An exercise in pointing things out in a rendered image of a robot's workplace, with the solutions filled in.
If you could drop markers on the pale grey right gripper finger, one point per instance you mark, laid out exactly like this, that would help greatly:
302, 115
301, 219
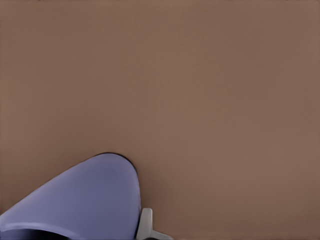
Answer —
147, 225

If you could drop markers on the blue cup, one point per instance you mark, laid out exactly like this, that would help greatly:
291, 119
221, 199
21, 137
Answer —
87, 195

